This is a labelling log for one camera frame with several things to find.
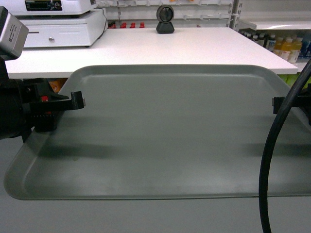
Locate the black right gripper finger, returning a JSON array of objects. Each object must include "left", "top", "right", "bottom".
[{"left": 272, "top": 96, "right": 311, "bottom": 115}]

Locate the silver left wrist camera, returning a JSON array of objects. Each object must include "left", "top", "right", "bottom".
[{"left": 0, "top": 6, "right": 29, "bottom": 61}]

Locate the yellow drink bottle front centre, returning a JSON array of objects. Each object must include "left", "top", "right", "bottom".
[{"left": 288, "top": 37, "right": 303, "bottom": 64}]

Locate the yellow drink bottle front left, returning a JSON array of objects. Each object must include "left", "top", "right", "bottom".
[{"left": 273, "top": 37, "right": 284, "bottom": 57}]

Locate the black cable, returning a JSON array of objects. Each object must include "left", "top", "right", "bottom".
[{"left": 259, "top": 58, "right": 311, "bottom": 233}]

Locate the grey silver tray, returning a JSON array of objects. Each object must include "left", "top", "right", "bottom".
[{"left": 3, "top": 64, "right": 311, "bottom": 201}]

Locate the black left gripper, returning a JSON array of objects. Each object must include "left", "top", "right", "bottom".
[{"left": 23, "top": 78, "right": 86, "bottom": 132}]

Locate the black barcode scanner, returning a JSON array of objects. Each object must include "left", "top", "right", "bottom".
[{"left": 156, "top": 5, "right": 174, "bottom": 34}]

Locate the white cash register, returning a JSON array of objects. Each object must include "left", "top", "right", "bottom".
[{"left": 0, "top": 0, "right": 108, "bottom": 48}]

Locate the yellow drink bottle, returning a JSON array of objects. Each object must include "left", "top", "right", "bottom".
[
  {"left": 273, "top": 37, "right": 284, "bottom": 57},
  {"left": 288, "top": 37, "right": 303, "bottom": 64}
]

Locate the white checkout counter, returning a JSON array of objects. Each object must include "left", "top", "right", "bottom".
[{"left": 6, "top": 28, "right": 298, "bottom": 79}]

